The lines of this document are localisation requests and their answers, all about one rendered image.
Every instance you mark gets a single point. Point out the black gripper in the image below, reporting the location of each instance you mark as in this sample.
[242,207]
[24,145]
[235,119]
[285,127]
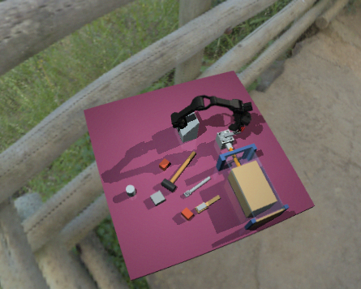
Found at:
[236,125]

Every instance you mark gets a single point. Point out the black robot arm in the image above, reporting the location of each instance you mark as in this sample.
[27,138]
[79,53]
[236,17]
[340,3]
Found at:
[236,105]

